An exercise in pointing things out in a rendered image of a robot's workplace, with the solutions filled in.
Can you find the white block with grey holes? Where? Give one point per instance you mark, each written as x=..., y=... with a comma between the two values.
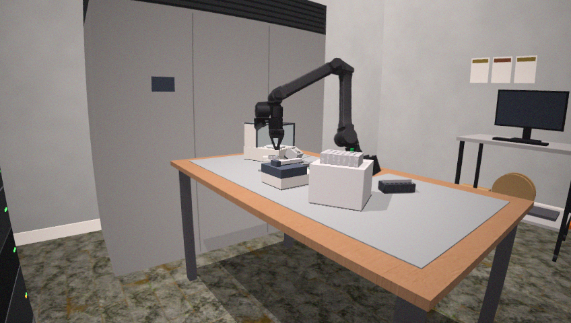
x=267, y=159

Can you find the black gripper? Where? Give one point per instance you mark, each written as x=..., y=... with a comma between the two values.
x=279, y=133

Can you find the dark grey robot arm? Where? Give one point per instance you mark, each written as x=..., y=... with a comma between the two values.
x=348, y=137

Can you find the light grey bench mat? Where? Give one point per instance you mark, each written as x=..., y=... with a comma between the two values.
x=415, y=227

